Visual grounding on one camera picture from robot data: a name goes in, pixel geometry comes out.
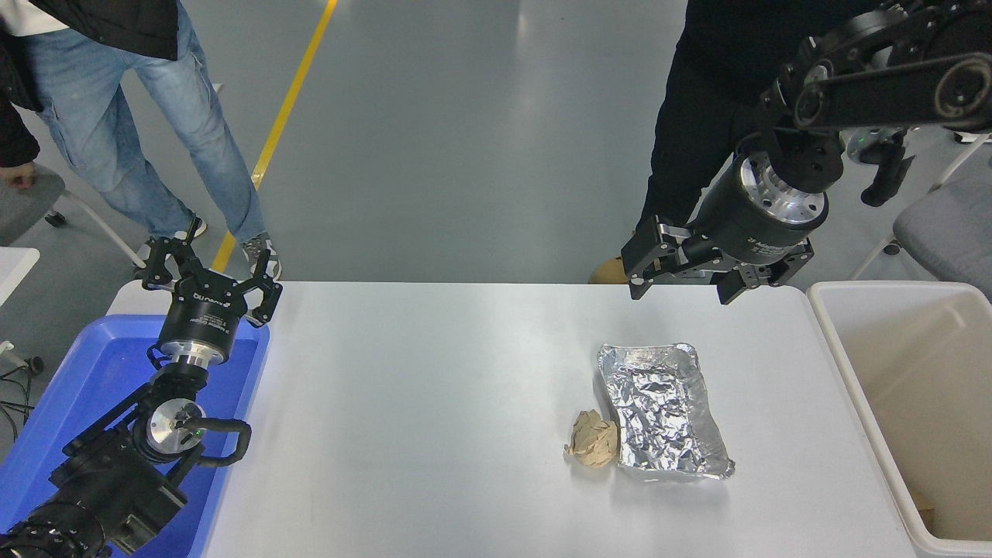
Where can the large pale bin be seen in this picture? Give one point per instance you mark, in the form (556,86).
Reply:
(907,349)

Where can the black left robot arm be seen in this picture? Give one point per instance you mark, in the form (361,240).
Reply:
(108,480)

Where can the blue plastic tray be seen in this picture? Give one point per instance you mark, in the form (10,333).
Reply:
(85,372)

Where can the crumpled tan paper ball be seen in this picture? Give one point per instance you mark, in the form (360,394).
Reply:
(593,442)

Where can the person's hand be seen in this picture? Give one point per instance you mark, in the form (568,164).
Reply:
(17,177)

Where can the grey chair with white frame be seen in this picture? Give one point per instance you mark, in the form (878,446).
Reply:
(35,205)
(949,232)

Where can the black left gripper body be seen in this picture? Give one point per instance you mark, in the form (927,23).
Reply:
(203,314)

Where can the person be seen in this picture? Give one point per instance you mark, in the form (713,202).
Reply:
(101,116)
(682,147)

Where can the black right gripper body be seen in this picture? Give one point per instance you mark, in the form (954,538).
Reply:
(736,232)

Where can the crumpled foil tray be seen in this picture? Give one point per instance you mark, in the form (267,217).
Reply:
(663,415)

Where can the small white side table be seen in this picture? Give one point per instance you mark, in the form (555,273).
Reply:
(14,271)

